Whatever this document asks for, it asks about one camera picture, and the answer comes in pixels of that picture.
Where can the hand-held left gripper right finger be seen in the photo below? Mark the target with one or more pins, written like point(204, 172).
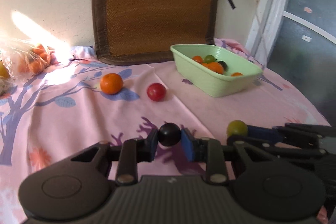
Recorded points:
point(187, 146)

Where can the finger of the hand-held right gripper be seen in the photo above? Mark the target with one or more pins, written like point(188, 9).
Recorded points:
point(294, 151)
point(262, 133)

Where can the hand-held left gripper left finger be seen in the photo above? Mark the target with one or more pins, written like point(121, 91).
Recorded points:
point(152, 146)

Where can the black cherry tomato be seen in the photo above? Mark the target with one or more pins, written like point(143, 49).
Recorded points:
point(169, 134)

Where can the orange tomato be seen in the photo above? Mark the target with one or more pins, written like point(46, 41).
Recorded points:
point(237, 74)
point(197, 59)

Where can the light green plastic basin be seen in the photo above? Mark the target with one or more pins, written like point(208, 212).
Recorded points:
point(210, 82)

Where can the large tangerine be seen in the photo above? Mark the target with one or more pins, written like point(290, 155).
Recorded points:
point(111, 83)
point(216, 68)

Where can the red tomato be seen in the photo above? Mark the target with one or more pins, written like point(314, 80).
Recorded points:
point(156, 92)

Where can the white framed glass door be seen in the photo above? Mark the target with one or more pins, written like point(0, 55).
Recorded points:
point(302, 29)

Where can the brown woven seat mat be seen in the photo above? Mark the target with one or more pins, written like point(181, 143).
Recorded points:
point(155, 6)

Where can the clear bag of tangerines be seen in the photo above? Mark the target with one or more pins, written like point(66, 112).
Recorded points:
point(34, 61)

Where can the yellow fruit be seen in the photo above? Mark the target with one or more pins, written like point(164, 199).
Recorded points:
point(3, 70)

